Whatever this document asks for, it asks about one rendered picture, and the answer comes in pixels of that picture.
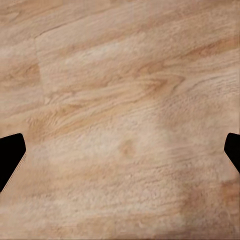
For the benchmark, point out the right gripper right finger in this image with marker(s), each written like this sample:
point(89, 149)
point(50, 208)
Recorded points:
point(232, 149)

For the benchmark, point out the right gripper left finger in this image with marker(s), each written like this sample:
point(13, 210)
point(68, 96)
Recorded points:
point(12, 149)

